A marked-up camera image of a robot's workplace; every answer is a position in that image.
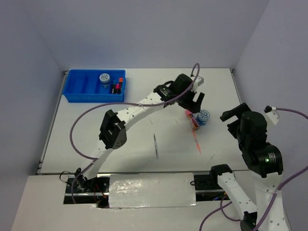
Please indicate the blue ink pen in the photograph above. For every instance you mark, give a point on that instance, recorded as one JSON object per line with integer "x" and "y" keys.
{"x": 155, "y": 146}

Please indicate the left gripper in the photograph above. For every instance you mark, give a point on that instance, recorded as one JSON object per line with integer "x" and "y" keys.
{"x": 191, "y": 106}

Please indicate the blue cap highlighter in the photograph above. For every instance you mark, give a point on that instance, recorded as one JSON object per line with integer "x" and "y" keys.
{"x": 113, "y": 88}

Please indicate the blue compartment bin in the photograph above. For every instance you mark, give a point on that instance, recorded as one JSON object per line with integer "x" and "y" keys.
{"x": 83, "y": 86}

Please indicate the orange pen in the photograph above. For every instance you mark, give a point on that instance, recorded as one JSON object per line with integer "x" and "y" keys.
{"x": 196, "y": 141}

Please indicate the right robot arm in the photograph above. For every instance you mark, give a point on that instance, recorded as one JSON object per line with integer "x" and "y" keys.
{"x": 264, "y": 162}

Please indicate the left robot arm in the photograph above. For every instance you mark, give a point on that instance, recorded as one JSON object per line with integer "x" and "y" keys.
{"x": 114, "y": 127}

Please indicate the pink cap clear tube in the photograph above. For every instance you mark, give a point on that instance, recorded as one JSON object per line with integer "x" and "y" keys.
{"x": 192, "y": 119}

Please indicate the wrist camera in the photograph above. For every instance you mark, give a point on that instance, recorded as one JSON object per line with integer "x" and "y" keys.
{"x": 271, "y": 116}
{"x": 198, "y": 82}

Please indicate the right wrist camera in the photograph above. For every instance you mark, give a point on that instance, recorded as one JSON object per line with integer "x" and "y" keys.
{"x": 271, "y": 116}

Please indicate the blue white round tub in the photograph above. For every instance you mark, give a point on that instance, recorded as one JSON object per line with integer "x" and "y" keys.
{"x": 105, "y": 79}

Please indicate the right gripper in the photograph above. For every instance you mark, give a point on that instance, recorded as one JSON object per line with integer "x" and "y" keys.
{"x": 231, "y": 126}

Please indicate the orange cap highlighter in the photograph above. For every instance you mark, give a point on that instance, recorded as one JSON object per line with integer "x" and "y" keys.
{"x": 121, "y": 83}

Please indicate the silver foil panel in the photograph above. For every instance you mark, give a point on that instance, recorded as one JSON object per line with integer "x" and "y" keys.
{"x": 151, "y": 190}

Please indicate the pink cap highlighter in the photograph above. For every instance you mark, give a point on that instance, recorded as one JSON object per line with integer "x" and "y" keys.
{"x": 117, "y": 89}

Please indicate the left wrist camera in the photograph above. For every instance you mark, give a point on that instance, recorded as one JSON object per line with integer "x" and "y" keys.
{"x": 198, "y": 82}

